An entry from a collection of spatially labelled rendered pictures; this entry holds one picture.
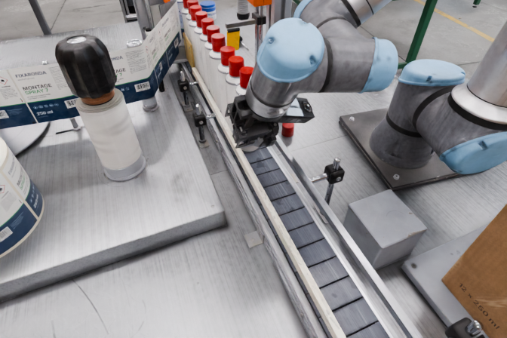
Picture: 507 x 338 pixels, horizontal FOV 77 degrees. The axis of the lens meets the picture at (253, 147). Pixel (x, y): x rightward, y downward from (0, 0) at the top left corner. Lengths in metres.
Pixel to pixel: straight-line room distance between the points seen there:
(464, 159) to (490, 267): 0.18
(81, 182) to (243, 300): 0.42
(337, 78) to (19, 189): 0.57
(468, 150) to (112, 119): 0.63
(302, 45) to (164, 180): 0.45
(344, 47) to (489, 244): 0.34
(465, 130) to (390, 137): 0.21
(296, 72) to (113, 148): 0.42
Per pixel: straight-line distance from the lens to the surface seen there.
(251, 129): 0.57
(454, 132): 0.66
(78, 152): 0.87
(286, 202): 0.66
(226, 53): 0.73
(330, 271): 0.60
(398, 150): 0.83
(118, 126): 0.66
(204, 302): 0.62
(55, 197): 0.78
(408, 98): 0.75
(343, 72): 0.44
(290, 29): 0.41
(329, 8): 0.56
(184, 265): 0.66
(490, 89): 0.64
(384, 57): 0.48
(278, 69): 0.40
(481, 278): 0.62
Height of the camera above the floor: 1.40
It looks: 43 degrees down
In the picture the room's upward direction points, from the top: straight up
